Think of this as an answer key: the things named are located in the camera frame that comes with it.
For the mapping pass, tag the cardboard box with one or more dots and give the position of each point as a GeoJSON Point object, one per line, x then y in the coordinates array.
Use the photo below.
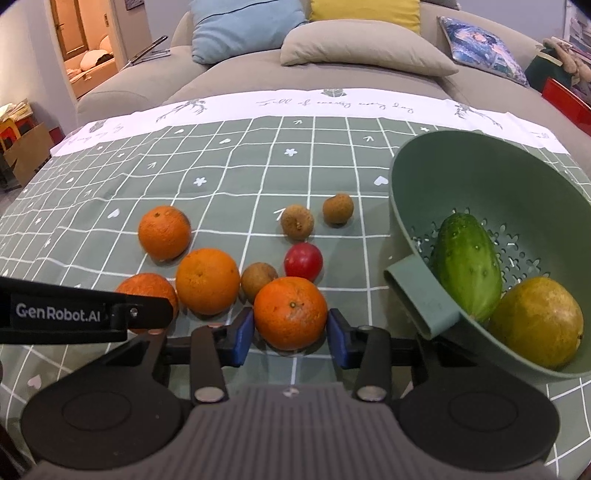
{"type": "Point", "coordinates": [27, 154]}

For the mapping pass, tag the green cucumber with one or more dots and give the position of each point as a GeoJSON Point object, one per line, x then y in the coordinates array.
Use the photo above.
{"type": "Point", "coordinates": [466, 263]}

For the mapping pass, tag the black metal stand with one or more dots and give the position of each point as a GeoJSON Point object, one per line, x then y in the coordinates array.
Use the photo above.
{"type": "Point", "coordinates": [147, 50]}

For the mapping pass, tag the orange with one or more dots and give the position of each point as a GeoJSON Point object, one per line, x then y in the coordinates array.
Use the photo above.
{"type": "Point", "coordinates": [152, 286]}
{"type": "Point", "coordinates": [207, 281]}
{"type": "Point", "coordinates": [291, 314]}
{"type": "Point", "coordinates": [165, 232]}

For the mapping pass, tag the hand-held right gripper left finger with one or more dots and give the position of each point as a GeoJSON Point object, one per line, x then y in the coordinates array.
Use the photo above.
{"type": "Point", "coordinates": [242, 334]}

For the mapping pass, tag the light blue pillow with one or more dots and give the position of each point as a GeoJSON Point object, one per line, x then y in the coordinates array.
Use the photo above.
{"type": "Point", "coordinates": [240, 27]}

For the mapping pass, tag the green checked tablecloth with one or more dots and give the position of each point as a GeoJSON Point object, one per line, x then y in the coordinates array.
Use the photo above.
{"type": "Point", "coordinates": [231, 152]}

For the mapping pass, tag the yellow pillow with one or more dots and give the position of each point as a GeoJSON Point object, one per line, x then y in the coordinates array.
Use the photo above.
{"type": "Point", "coordinates": [364, 11]}

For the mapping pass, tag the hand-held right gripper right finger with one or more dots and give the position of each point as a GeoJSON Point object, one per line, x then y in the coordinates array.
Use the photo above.
{"type": "Point", "coordinates": [338, 339]}

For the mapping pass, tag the yellow-green mango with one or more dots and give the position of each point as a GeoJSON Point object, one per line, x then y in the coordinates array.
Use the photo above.
{"type": "Point", "coordinates": [535, 323]}

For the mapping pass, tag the dark green bag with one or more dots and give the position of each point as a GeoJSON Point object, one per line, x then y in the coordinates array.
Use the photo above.
{"type": "Point", "coordinates": [545, 69]}

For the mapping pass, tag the blue printed pillow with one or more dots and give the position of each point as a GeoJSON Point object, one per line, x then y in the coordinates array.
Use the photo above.
{"type": "Point", "coordinates": [480, 46]}

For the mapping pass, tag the red box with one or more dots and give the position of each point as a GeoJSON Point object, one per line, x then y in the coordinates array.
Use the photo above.
{"type": "Point", "coordinates": [565, 99]}

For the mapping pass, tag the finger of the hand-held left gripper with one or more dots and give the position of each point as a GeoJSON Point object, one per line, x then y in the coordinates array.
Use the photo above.
{"type": "Point", "coordinates": [138, 311]}

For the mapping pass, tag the beige plush toy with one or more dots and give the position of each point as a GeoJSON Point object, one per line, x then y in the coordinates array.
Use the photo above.
{"type": "Point", "coordinates": [577, 64]}

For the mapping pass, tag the beige pillow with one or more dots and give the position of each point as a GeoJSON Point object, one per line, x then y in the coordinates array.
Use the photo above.
{"type": "Point", "coordinates": [360, 50]}

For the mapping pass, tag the small red tomato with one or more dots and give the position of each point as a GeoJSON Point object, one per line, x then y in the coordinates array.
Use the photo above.
{"type": "Point", "coordinates": [303, 261]}

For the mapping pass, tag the beige sofa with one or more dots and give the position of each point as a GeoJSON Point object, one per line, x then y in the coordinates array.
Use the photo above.
{"type": "Point", "coordinates": [231, 78]}

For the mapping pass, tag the brown longan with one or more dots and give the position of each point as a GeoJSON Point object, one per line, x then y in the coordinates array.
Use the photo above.
{"type": "Point", "coordinates": [258, 281]}
{"type": "Point", "coordinates": [298, 222]}
{"type": "Point", "coordinates": [338, 209]}

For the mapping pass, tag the wooden door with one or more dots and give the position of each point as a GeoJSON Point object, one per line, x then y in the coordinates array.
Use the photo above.
{"type": "Point", "coordinates": [69, 23]}

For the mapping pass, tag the stack of papers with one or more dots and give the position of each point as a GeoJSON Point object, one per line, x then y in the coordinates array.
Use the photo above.
{"type": "Point", "coordinates": [14, 111]}

